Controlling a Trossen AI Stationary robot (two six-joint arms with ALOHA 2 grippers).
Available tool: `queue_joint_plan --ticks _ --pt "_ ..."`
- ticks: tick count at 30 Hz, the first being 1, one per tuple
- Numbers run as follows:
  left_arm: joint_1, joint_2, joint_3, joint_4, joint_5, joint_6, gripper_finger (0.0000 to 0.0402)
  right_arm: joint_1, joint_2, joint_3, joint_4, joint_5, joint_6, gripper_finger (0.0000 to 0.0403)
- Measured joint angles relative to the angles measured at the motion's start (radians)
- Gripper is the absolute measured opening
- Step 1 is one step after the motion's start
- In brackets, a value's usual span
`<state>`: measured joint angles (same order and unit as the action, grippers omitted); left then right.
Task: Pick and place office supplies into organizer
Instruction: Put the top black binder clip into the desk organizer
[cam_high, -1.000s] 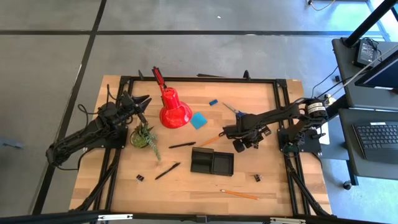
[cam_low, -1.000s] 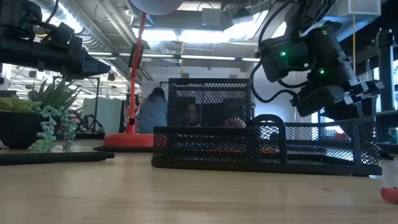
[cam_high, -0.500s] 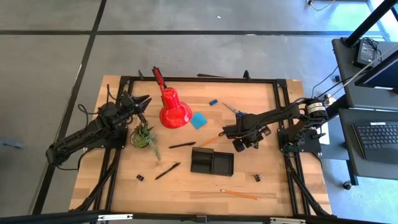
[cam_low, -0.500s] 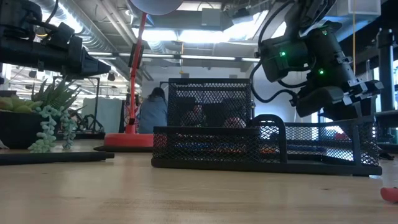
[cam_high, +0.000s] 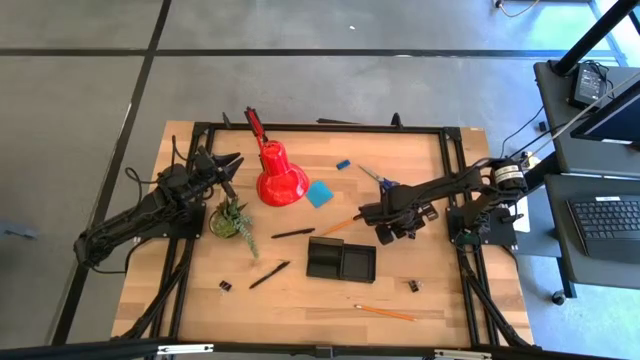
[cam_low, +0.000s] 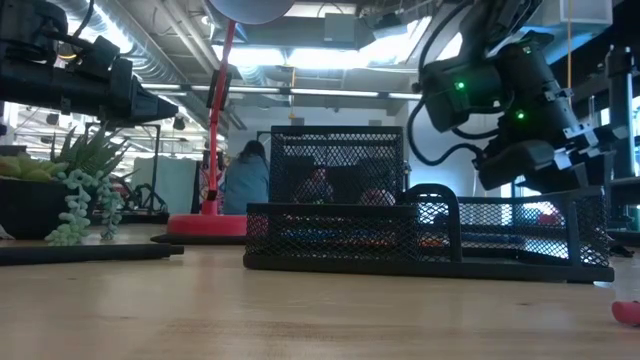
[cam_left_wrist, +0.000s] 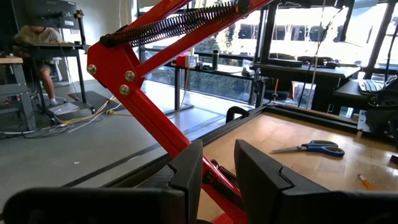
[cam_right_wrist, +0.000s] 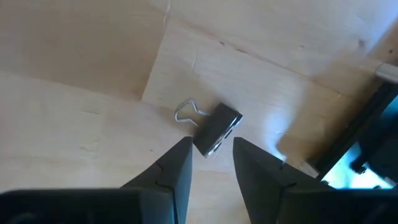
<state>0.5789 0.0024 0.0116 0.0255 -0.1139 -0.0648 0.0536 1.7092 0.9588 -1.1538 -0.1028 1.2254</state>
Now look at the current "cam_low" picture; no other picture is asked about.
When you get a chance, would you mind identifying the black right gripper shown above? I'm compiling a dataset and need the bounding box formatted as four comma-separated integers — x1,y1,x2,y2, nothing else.
499,30,633,196

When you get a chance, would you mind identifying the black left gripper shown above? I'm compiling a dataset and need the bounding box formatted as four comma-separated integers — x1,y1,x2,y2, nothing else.
0,58,180,124

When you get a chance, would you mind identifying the red desk lamp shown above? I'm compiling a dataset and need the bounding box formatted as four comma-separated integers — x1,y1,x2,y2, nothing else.
166,0,297,239

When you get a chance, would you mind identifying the yellow pencil pink eraser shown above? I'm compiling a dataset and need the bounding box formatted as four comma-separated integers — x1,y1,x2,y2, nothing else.
610,299,640,328

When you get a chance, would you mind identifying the black mesh desk organizer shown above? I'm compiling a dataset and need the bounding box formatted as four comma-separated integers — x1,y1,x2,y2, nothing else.
243,124,615,284

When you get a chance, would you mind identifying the black metal pole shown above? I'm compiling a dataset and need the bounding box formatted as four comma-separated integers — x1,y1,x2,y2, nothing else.
605,44,637,180

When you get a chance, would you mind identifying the pale teal partition panel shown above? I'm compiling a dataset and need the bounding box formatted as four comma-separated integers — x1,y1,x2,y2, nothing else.
132,156,199,216

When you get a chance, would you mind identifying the colourful patterned panel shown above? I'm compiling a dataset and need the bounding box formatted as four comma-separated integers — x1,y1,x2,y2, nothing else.
198,149,227,202

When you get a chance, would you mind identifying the person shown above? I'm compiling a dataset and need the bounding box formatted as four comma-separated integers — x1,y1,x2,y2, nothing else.
222,139,271,216

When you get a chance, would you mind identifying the potted succulent plant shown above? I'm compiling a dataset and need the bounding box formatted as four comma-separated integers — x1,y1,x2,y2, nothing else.
0,124,131,247

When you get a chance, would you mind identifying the long ceiling light tube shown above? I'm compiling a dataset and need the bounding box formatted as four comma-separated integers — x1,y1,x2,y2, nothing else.
139,83,424,100

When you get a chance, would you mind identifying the black metal stand frame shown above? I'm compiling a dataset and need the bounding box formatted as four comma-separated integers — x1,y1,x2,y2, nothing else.
84,122,170,225

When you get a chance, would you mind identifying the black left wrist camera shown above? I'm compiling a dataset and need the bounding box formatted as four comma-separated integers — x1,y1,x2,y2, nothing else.
55,34,122,77

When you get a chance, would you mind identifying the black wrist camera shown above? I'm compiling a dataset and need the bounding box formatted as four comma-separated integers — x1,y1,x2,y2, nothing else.
55,34,122,77
474,141,557,192

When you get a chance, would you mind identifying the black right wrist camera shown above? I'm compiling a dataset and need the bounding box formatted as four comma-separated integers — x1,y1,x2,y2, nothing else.
474,141,557,192

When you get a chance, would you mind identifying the yellow hanging cord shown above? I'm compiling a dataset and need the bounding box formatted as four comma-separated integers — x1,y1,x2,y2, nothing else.
566,0,573,91

